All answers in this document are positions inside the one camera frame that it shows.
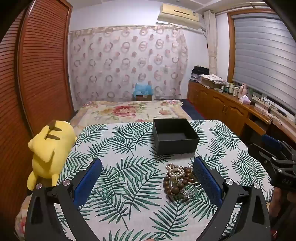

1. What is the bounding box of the brown wooden bead bracelet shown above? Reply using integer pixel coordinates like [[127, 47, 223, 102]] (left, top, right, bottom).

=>
[[163, 167, 197, 195]]

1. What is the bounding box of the green leaf print tablecloth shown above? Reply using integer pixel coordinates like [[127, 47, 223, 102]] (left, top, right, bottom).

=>
[[54, 119, 274, 241]]

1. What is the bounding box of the floral bed blanket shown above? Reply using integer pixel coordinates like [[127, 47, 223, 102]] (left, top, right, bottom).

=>
[[69, 100, 192, 128]]

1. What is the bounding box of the beige air conditioner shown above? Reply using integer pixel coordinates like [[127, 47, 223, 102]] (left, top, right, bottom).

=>
[[157, 3, 201, 29]]

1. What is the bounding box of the blue plastic bag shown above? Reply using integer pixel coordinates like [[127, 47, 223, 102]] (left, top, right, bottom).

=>
[[133, 83, 153, 96]]

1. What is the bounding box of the row of small bottles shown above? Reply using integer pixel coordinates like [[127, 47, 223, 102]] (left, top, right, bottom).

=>
[[221, 81, 241, 96]]

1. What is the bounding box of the black square box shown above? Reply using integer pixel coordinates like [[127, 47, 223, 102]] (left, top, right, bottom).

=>
[[153, 118, 200, 156]]

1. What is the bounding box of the long wooden cabinet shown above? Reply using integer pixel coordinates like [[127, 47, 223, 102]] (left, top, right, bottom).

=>
[[187, 80, 296, 144]]

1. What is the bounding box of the white floral cloth bundle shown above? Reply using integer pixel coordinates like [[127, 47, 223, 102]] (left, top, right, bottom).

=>
[[200, 74, 226, 90]]

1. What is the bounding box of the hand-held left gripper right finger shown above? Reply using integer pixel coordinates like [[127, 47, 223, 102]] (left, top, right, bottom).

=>
[[192, 156, 272, 241]]

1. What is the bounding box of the silver spiky jewelry piece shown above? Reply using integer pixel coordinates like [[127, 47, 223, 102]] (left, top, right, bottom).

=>
[[178, 181, 204, 200]]

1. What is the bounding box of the ring patterned curtain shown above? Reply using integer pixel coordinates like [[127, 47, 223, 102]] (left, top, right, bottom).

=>
[[68, 25, 189, 102]]

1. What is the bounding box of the white pearl bracelet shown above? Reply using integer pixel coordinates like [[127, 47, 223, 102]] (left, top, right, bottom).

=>
[[165, 163, 185, 179]]

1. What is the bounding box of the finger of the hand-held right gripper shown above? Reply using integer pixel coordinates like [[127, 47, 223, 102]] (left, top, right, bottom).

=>
[[261, 134, 296, 160], [247, 144, 284, 173]]

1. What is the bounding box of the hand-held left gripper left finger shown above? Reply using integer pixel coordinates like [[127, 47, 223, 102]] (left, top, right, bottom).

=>
[[24, 158, 103, 241]]

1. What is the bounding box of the beige tied curtain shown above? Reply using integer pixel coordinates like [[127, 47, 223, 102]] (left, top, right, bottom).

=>
[[203, 10, 219, 77]]

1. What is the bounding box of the grey window blind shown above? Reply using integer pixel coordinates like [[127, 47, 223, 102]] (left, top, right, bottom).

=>
[[232, 11, 296, 114]]

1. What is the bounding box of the dark blue rug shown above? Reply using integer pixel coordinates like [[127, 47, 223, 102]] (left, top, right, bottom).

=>
[[180, 99, 206, 120]]

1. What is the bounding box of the yellow plush toy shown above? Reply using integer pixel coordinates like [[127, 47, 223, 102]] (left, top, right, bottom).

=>
[[26, 119, 78, 195]]

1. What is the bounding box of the brown louvered wardrobe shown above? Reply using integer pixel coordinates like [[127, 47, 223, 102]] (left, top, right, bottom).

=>
[[0, 0, 74, 230]]

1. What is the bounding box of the stack of dark clothes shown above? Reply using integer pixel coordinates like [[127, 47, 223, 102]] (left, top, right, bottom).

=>
[[191, 65, 210, 82]]

